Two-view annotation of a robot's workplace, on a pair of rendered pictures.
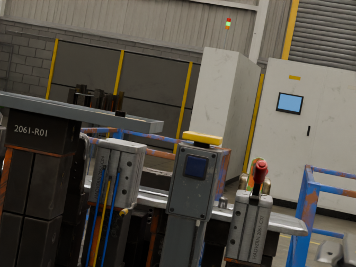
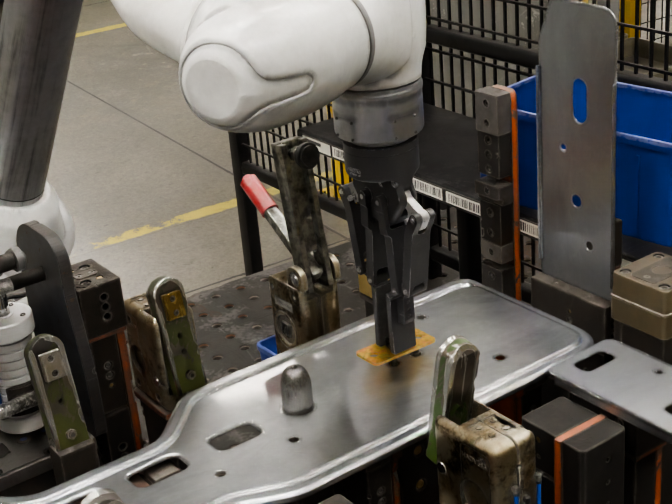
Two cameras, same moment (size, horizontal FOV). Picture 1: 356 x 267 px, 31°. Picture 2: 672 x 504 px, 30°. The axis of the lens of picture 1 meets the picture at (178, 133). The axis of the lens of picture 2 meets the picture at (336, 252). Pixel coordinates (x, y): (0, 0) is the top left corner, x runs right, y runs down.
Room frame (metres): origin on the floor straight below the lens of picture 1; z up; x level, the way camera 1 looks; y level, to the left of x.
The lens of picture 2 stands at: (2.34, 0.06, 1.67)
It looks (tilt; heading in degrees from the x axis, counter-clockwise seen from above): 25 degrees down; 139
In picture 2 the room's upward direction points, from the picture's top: 5 degrees counter-clockwise
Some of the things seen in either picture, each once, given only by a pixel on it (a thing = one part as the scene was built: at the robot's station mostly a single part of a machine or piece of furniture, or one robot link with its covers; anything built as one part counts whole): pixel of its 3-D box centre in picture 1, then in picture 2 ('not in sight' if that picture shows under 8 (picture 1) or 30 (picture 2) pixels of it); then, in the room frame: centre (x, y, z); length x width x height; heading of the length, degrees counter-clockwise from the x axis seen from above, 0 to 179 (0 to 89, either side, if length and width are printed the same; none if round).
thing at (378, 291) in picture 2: not in sight; (387, 312); (1.48, 0.87, 1.06); 0.03 x 0.01 x 0.07; 83
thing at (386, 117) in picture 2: not in sight; (377, 108); (1.48, 0.87, 1.29); 0.09 x 0.09 x 0.06
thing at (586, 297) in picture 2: not in sight; (575, 397); (1.53, 1.13, 0.85); 0.12 x 0.03 x 0.30; 173
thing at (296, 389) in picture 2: not in sight; (296, 392); (1.47, 0.74, 1.02); 0.03 x 0.03 x 0.07
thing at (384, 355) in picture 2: not in sight; (395, 342); (1.49, 0.87, 1.02); 0.08 x 0.04 x 0.01; 83
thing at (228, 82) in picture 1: (225, 106); not in sight; (10.30, -0.67, 1.22); 2.40 x 0.54 x 2.45; 166
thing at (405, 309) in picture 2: not in sight; (410, 302); (1.52, 0.87, 1.08); 0.03 x 0.01 x 0.05; 173
